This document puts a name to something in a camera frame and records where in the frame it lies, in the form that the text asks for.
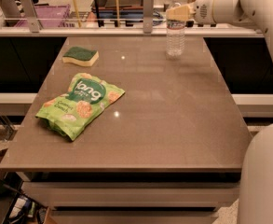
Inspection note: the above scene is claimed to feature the left metal railing bracket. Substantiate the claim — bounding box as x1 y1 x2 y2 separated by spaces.
20 0 41 33

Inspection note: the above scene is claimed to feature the purple plastic crate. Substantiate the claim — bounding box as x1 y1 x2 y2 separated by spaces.
15 5 70 28

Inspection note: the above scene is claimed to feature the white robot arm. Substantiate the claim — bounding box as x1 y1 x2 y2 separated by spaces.
166 0 273 224

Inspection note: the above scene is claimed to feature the middle metal railing bracket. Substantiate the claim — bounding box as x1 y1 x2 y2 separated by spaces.
143 0 154 34

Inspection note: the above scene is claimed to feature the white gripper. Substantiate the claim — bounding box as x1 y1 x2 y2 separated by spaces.
166 0 216 24

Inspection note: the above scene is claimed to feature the metal railing bracket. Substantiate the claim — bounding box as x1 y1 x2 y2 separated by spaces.
20 0 41 33
143 0 154 34

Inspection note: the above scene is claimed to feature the lower white drawer front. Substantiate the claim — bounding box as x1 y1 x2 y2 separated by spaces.
50 211 218 224

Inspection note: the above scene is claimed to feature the green and yellow sponge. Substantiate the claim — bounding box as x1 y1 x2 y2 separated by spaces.
62 47 99 67

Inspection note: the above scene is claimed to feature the upper white drawer front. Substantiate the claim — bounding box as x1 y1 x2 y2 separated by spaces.
22 182 239 207

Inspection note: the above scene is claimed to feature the green rice chip bag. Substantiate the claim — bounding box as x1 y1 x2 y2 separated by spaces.
35 73 125 141

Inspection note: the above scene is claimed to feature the clear plastic water bottle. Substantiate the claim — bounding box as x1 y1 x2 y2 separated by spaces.
166 0 185 60

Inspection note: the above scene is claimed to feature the white drawer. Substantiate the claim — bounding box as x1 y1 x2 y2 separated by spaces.
50 211 218 224
22 182 239 207

